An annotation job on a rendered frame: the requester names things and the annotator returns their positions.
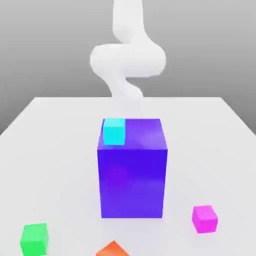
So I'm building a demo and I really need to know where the small cyan cube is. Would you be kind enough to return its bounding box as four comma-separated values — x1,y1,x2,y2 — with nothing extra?
102,117,126,146

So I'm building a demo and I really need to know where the large purple box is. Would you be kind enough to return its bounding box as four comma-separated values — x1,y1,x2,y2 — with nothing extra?
97,118,168,219

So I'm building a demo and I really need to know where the small magenta cube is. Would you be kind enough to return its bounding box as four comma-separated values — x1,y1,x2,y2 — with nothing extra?
191,204,219,234

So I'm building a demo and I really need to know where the small green cube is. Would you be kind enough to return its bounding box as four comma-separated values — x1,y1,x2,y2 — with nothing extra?
19,222,50,256

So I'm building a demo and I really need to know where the small orange cube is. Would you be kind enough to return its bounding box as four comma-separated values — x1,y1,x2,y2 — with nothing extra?
95,240,131,256

